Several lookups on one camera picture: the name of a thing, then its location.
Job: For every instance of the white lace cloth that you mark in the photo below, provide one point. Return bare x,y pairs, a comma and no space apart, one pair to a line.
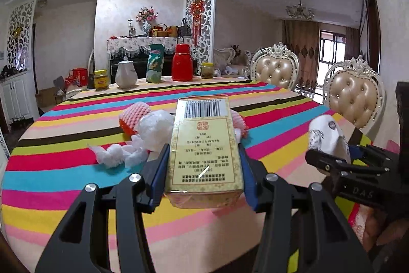
134,46

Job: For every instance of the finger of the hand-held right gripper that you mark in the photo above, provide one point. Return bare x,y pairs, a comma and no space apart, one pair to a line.
367,151
335,164

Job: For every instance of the window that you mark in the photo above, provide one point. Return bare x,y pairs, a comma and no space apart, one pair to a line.
330,52

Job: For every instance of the white ceramic teapot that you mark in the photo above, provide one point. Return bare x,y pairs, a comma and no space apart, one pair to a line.
126,74

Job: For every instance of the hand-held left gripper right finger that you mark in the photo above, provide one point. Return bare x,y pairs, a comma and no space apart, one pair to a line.
250,185

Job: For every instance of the white plastic bag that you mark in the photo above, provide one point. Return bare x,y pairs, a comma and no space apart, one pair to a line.
111,156
156,130

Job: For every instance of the white lattice screen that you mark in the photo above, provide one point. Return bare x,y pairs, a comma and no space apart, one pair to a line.
206,23

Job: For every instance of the cardboard box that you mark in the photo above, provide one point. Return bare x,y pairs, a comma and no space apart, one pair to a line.
48,97

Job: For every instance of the yellow label glass jar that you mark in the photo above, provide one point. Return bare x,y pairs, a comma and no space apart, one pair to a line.
101,81

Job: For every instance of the green snack bag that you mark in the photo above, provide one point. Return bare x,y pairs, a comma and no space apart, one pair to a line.
155,63

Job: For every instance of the black handbag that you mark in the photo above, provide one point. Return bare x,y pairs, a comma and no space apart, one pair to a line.
185,30

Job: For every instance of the chandelier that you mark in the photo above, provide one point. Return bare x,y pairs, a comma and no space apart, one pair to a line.
299,10

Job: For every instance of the beige tufted ornate chair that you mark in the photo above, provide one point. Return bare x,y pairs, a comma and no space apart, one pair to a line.
353,100
276,70

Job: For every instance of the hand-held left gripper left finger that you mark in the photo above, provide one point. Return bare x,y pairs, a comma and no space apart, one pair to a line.
159,178

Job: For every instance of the red thermos jug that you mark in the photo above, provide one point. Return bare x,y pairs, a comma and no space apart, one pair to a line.
182,65

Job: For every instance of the group of baskets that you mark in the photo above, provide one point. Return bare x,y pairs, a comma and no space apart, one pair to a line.
164,31

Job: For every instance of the white lattice wall panel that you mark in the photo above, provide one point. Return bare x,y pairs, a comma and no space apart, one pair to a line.
22,33

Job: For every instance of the brown curtain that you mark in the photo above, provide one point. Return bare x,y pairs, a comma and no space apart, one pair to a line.
302,46

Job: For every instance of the person's right hand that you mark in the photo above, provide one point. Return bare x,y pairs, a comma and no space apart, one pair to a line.
380,228

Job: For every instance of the orange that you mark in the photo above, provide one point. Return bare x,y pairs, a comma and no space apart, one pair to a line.
134,116
240,126

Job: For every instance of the yellow printed carton box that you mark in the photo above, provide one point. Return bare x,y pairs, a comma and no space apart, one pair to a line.
204,148

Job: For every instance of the white ornate sofa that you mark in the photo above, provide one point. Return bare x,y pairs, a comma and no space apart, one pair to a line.
228,60

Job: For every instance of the dark pickle jar yellow lid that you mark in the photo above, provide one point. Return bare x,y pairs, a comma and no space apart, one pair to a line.
206,71

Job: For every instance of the flower bouquet in porcelain vase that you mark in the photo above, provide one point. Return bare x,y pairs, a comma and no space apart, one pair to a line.
147,17

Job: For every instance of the red hanging knot ornament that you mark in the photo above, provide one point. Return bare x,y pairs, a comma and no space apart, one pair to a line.
196,14

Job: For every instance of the white printed paper cup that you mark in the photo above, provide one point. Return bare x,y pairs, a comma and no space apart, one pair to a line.
324,135

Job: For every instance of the white low cabinet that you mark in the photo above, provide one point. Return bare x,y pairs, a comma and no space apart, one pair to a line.
16,97

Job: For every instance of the red gift box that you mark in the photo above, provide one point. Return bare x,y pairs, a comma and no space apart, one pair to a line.
80,78

